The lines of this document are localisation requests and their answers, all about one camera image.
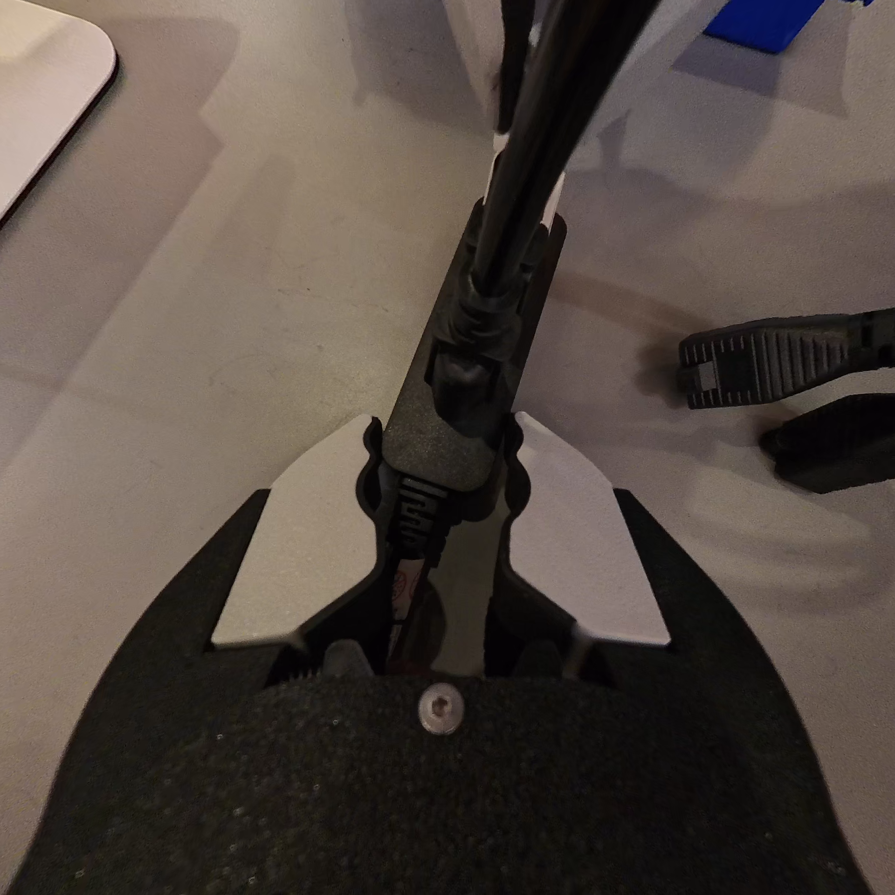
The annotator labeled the black cable bundle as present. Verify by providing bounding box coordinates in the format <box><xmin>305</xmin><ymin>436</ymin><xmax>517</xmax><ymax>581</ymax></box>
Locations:
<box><xmin>427</xmin><ymin>0</ymin><xmax>654</xmax><ymax>438</ymax></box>

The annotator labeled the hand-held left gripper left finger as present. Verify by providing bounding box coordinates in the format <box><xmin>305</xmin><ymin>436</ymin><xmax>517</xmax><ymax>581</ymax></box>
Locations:
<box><xmin>208</xmin><ymin>413</ymin><xmax>390</xmax><ymax>647</ymax></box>

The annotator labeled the white mat with dark edge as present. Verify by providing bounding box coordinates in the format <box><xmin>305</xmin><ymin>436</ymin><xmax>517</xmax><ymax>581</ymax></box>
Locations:
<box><xmin>0</xmin><ymin>0</ymin><xmax>120</xmax><ymax>228</ymax></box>

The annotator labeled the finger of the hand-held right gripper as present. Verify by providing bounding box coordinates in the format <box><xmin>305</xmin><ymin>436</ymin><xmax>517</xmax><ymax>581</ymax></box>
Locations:
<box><xmin>544</xmin><ymin>0</ymin><xmax>730</xmax><ymax>228</ymax></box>
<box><xmin>447</xmin><ymin>0</ymin><xmax>541</xmax><ymax>200</ymax></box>

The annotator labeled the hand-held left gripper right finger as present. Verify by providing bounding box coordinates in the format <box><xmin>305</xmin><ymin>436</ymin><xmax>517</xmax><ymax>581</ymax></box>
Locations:
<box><xmin>489</xmin><ymin>411</ymin><xmax>672</xmax><ymax>650</ymax></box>

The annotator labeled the blue plastic piece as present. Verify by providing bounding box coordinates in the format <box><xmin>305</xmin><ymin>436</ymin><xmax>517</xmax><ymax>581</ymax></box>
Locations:
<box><xmin>702</xmin><ymin>0</ymin><xmax>827</xmax><ymax>55</ymax></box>

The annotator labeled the black power adapter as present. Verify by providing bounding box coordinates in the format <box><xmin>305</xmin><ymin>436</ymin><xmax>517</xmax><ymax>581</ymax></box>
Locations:
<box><xmin>381</xmin><ymin>196</ymin><xmax>569</xmax><ymax>494</ymax></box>

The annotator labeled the black rubber plug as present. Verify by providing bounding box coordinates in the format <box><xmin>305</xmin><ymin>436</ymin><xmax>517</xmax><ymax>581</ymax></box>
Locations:
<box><xmin>758</xmin><ymin>393</ymin><xmax>895</xmax><ymax>495</ymax></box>

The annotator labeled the grey desk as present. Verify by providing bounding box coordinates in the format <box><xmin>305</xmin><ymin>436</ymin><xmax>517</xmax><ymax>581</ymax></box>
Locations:
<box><xmin>0</xmin><ymin>0</ymin><xmax>895</xmax><ymax>895</ymax></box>

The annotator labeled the black ribbed power plug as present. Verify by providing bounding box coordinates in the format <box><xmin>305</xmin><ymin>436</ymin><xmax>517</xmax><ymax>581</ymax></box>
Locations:
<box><xmin>677</xmin><ymin>308</ymin><xmax>895</xmax><ymax>411</ymax></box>

